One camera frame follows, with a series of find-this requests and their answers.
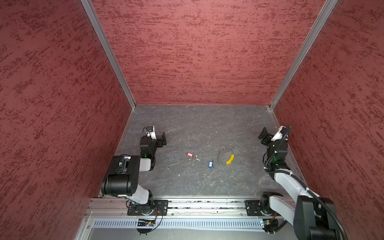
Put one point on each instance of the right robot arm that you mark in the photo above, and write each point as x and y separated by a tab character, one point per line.
311	216

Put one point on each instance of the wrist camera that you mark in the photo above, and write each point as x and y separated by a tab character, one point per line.
151	132
282	133

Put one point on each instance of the white slotted cable duct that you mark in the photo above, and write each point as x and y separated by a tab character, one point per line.
253	225

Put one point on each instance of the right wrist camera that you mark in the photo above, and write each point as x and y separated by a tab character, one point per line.
282	133

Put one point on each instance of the right aluminium corner post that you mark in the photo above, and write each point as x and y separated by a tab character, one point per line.
317	26

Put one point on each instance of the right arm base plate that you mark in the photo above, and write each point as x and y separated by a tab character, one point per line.
254	208

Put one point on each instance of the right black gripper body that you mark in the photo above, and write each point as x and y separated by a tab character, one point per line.
266	140

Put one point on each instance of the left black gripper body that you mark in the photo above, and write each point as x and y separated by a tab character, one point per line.
159	143

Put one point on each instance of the aluminium mounting rail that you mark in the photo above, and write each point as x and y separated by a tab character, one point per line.
179	207

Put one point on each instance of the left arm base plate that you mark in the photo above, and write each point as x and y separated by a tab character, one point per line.
154	208

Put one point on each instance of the large perforated keyring yellow segment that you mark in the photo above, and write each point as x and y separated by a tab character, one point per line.
225	155

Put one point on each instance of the right circuit board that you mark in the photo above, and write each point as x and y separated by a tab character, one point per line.
269	226

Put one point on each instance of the left circuit board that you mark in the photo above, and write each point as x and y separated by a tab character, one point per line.
146	223

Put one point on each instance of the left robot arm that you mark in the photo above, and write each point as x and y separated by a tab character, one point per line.
122	177

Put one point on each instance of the circuit board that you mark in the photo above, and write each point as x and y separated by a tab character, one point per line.
146	223
269	226

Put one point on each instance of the left aluminium corner post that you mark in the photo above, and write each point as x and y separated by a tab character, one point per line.
92	15

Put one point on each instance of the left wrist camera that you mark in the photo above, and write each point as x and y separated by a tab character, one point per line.
151	132

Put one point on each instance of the aluminium corner post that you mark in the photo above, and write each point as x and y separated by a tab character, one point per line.
317	26
92	15

